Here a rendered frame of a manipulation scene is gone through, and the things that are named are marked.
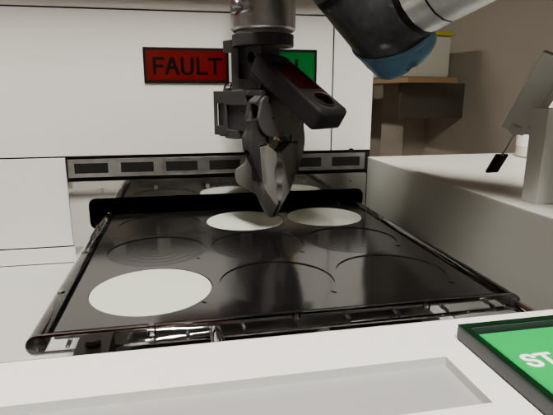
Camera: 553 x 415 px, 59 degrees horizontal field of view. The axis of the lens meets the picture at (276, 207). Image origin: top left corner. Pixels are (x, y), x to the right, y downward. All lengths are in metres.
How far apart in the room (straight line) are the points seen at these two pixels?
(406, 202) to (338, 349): 0.47
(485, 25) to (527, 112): 2.91
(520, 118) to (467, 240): 0.13
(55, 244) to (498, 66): 2.89
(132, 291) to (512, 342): 0.30
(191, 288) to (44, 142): 0.39
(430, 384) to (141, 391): 0.11
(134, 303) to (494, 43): 3.08
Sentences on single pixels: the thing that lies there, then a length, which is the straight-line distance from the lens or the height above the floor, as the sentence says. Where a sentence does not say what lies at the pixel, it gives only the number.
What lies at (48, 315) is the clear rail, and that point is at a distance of 0.40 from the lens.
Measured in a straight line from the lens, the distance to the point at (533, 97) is 0.50.
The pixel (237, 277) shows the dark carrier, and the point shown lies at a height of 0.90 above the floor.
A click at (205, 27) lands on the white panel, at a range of 0.73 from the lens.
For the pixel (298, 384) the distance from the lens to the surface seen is 0.19.
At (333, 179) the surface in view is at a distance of 0.76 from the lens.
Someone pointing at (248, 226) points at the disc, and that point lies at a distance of 0.61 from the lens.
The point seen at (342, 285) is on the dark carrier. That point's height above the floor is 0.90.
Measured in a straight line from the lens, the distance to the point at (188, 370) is 0.20.
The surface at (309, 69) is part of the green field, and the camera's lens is 0.74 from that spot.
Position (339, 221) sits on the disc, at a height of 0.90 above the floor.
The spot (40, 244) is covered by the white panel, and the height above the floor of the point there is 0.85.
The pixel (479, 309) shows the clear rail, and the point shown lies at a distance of 0.42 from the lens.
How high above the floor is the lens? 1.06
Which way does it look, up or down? 13 degrees down
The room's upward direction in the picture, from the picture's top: straight up
